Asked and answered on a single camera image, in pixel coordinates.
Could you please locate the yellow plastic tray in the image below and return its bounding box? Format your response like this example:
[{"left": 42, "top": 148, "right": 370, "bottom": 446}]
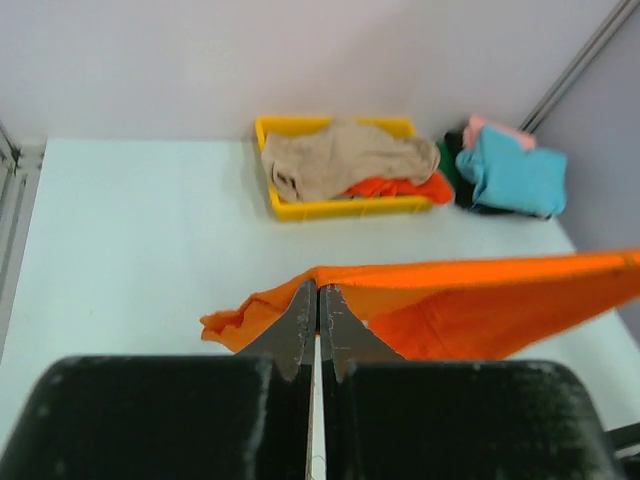
[{"left": 254, "top": 115, "right": 434, "bottom": 222}]

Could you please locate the pink folded t-shirt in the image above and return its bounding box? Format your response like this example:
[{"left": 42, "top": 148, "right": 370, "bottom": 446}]
[{"left": 462, "top": 114, "right": 537, "bottom": 150}]

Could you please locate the right aluminium frame post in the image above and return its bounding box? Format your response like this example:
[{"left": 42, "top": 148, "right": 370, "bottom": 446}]
[{"left": 520, "top": 0, "right": 639, "bottom": 133}]

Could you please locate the left aluminium frame post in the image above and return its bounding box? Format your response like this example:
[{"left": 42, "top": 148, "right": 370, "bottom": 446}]
[{"left": 0, "top": 121, "right": 22, "bottom": 173}]

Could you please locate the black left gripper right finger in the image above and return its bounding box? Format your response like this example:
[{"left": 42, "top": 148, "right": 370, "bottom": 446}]
[{"left": 319, "top": 285, "right": 404, "bottom": 383}]

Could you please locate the green folded t-shirt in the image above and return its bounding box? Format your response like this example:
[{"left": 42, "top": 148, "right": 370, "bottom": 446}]
[{"left": 437, "top": 131, "right": 463, "bottom": 190}]

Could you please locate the light blue folded t-shirt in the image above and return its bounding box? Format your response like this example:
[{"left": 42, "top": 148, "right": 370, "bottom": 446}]
[{"left": 454, "top": 125, "right": 569, "bottom": 219}]

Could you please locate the orange t-shirt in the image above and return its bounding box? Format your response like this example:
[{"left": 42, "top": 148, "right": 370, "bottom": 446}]
[
  {"left": 343, "top": 171, "right": 454, "bottom": 205},
  {"left": 200, "top": 249, "right": 639, "bottom": 360}
]

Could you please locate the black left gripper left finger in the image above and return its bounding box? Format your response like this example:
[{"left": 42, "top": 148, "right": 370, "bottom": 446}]
[{"left": 237, "top": 280, "right": 317, "bottom": 382}]

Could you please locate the orange t-shirt in tray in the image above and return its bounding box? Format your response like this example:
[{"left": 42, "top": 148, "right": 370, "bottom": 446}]
[{"left": 343, "top": 171, "right": 454, "bottom": 205}]

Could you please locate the aluminium frame post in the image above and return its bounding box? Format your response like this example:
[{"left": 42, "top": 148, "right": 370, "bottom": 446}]
[
  {"left": 520, "top": 0, "right": 639, "bottom": 133},
  {"left": 0, "top": 121, "right": 22, "bottom": 173}
]

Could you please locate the beige t-shirt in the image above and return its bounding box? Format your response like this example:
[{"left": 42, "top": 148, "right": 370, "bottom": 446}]
[{"left": 261, "top": 120, "right": 440, "bottom": 203}]

